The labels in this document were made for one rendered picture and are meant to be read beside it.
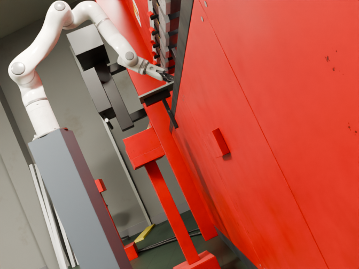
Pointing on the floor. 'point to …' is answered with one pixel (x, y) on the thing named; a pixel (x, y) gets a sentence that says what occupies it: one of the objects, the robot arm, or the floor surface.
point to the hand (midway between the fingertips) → (172, 80)
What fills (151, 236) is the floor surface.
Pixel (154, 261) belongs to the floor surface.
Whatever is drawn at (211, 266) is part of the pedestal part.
